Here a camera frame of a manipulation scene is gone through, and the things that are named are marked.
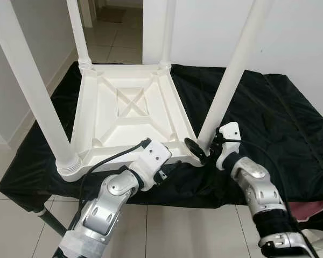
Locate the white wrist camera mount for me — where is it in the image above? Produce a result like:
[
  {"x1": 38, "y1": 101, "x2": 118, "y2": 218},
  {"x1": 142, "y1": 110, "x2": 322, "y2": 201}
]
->
[
  {"x1": 132, "y1": 140, "x2": 172, "y2": 192},
  {"x1": 215, "y1": 122, "x2": 242, "y2": 170}
]

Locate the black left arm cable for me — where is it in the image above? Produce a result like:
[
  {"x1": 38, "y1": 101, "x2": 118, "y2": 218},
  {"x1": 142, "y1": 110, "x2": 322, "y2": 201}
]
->
[{"x1": 78, "y1": 139, "x2": 152, "y2": 217}]

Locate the white plastic table leg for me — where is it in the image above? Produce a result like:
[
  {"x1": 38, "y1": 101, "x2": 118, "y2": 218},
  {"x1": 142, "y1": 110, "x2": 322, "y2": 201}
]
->
[
  {"x1": 159, "y1": 0, "x2": 178, "y2": 70},
  {"x1": 66, "y1": 0, "x2": 94, "y2": 71},
  {"x1": 0, "y1": 0, "x2": 82, "y2": 176},
  {"x1": 196, "y1": 0, "x2": 274, "y2": 154}
]

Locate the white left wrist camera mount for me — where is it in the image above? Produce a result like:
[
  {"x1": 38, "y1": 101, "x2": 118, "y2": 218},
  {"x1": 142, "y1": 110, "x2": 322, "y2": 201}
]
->
[{"x1": 132, "y1": 140, "x2": 172, "y2": 192}]

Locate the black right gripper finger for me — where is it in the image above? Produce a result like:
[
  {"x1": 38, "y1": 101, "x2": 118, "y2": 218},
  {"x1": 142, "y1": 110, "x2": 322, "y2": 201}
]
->
[{"x1": 184, "y1": 137, "x2": 208, "y2": 165}]

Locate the black cloth table cover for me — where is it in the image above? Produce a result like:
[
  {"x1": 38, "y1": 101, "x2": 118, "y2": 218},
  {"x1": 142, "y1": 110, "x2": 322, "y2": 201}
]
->
[{"x1": 0, "y1": 62, "x2": 323, "y2": 211}]

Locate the white plastic table top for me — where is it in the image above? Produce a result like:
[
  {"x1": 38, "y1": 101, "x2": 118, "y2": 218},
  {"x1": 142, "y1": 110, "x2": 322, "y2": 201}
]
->
[{"x1": 57, "y1": 63, "x2": 206, "y2": 181}]

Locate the pink cushion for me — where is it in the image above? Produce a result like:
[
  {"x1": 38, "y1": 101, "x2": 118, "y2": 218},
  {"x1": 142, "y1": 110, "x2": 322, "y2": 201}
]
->
[{"x1": 288, "y1": 200, "x2": 323, "y2": 221}]

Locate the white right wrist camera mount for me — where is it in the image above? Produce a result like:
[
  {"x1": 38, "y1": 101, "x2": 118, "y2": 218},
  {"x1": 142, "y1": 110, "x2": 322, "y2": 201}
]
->
[{"x1": 215, "y1": 122, "x2": 242, "y2": 170}]

